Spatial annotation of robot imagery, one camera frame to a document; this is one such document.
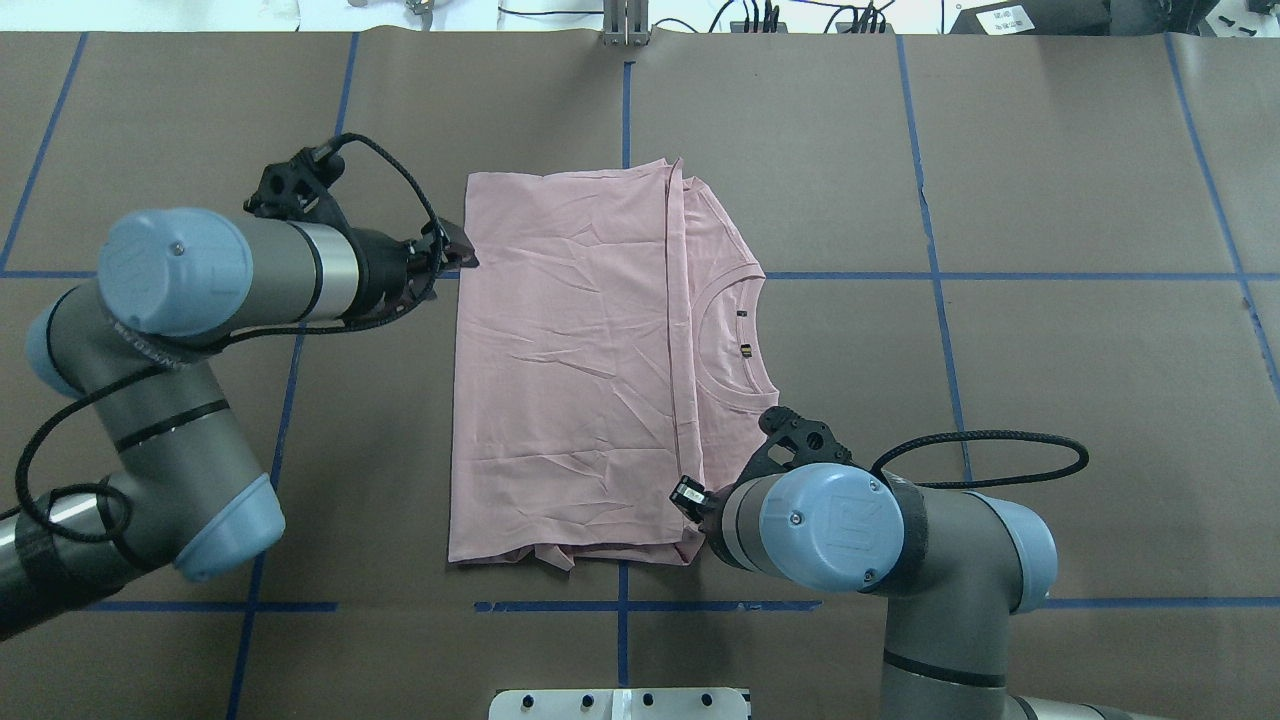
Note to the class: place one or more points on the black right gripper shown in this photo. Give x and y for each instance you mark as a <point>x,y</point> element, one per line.
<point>689,496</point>

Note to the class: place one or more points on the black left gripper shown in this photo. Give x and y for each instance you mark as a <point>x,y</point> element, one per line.
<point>382,272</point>

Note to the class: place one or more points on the pink t-shirt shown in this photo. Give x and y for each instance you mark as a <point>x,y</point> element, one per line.
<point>606,347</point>

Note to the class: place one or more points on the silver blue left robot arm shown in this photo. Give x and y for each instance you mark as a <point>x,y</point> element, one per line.
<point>175,287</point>

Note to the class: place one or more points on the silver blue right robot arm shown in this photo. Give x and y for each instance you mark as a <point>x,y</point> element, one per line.
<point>953,566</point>

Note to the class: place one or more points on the blue tape grid lines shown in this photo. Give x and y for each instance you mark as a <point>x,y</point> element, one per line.
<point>901,235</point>

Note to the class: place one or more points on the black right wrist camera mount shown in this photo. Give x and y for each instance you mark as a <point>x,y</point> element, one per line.
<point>791,442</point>

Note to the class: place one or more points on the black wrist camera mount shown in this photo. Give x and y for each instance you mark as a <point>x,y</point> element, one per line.
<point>791,442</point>
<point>300,189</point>

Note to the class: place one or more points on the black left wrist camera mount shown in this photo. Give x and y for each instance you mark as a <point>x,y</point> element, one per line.
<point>300,189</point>

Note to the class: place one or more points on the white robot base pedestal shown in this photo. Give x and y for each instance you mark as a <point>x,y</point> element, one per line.
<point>623,703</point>

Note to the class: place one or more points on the aluminium frame post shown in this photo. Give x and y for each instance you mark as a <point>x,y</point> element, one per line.
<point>625,23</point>

